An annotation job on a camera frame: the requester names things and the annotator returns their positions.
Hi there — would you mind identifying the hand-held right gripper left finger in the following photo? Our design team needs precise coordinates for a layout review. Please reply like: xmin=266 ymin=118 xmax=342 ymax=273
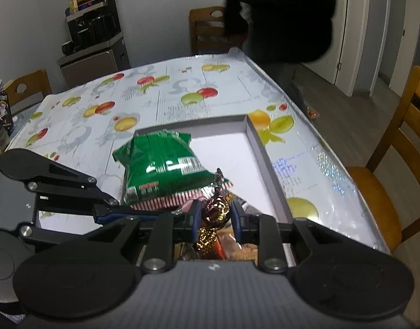
xmin=83 ymin=199 xmax=203 ymax=273

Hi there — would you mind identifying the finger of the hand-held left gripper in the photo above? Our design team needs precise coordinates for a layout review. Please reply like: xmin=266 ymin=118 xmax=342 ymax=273
xmin=26 ymin=163 xmax=120 ymax=215
xmin=19 ymin=206 xmax=162 ymax=238

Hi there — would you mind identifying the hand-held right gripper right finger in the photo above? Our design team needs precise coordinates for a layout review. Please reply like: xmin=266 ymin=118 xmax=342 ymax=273
xmin=230 ymin=200 xmax=348 ymax=275

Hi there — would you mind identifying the brown gold foil candy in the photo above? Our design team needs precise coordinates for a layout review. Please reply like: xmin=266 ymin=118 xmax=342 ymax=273
xmin=201 ymin=195 xmax=231 ymax=228

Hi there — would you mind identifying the beige cracker packet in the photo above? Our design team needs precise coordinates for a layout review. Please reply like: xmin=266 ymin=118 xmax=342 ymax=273
xmin=224 ymin=233 xmax=259 ymax=262

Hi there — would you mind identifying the grey cardboard box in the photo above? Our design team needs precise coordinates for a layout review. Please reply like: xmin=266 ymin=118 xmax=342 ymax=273
xmin=121 ymin=114 xmax=296 ymax=268

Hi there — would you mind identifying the green snack bag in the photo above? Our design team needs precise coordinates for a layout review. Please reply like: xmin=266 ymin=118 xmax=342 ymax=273
xmin=112 ymin=129 xmax=234 ymax=211

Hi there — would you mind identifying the pink candy wrapper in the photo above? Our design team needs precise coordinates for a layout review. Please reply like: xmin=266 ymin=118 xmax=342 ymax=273
xmin=177 ymin=196 xmax=210 ymax=210

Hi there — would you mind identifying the wooden chair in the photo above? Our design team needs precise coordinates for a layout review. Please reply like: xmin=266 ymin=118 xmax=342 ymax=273
xmin=347 ymin=65 xmax=420 ymax=247
xmin=189 ymin=6 xmax=248 ymax=55
xmin=4 ymin=69 xmax=53 ymax=108

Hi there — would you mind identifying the fruit print tablecloth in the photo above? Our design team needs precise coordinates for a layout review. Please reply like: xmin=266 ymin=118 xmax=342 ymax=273
xmin=4 ymin=48 xmax=392 ymax=257

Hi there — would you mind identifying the white door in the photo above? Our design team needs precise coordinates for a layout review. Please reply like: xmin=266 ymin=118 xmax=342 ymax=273
xmin=335 ymin=0 xmax=380 ymax=97
xmin=388 ymin=0 xmax=420 ymax=97

